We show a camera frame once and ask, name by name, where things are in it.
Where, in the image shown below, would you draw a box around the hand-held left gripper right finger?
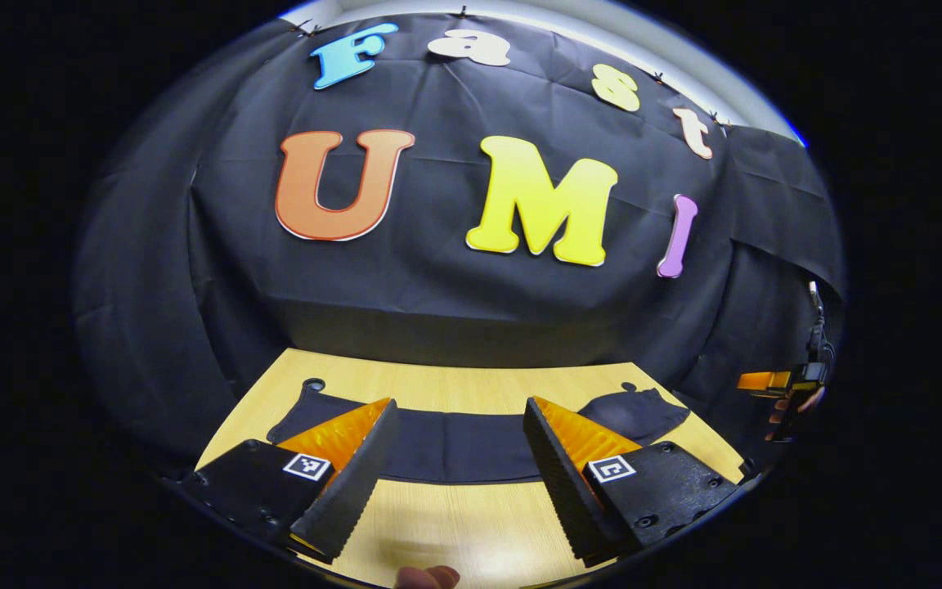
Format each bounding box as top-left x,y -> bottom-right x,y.
523,397 -> 742,567

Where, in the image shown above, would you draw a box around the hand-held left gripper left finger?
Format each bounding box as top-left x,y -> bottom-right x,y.
181,398 -> 401,565

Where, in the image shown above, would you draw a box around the black jeans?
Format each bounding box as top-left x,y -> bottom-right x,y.
267,379 -> 692,485

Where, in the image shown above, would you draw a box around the black backdrop cloth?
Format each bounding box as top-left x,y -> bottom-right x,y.
70,8 -> 848,479

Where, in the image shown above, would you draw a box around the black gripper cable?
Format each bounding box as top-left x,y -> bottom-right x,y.
807,281 -> 837,367

